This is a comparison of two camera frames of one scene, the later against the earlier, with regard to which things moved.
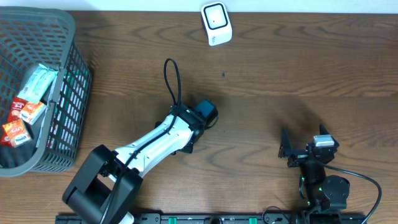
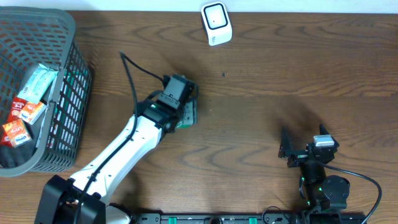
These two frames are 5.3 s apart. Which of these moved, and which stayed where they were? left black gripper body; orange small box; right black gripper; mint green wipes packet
Moved: left black gripper body
Stayed: orange small box; right black gripper; mint green wipes packet
